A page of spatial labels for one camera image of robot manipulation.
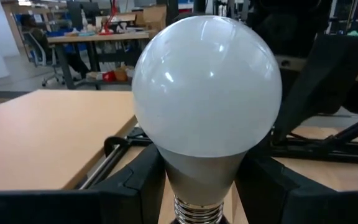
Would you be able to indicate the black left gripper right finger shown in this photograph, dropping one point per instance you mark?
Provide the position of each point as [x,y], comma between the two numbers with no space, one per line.
[291,208]

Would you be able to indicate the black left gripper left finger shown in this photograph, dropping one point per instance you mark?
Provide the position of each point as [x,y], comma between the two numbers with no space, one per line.
[73,208]

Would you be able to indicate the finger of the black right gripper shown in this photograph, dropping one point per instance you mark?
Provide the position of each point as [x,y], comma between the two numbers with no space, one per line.
[322,84]

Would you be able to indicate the white frosted lightbulb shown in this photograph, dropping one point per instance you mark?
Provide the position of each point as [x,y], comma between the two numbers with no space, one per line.
[207,93]

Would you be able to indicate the red container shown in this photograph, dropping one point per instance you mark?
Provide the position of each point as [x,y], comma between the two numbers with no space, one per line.
[108,76]

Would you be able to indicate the cardboard box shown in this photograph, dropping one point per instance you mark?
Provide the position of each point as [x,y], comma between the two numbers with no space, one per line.
[154,17]

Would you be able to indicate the orange container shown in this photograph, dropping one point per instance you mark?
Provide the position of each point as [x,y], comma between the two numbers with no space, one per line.
[121,75]

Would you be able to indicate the background office chair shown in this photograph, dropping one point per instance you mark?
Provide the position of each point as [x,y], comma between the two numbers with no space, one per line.
[40,53]

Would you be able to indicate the cluttered background workbench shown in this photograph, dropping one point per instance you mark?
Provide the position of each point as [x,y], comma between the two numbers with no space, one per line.
[98,38]

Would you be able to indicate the red desk lamp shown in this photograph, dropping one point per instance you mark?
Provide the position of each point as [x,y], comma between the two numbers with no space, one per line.
[110,21]

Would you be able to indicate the black monitor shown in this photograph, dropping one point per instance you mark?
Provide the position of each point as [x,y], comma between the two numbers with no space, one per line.
[82,14]

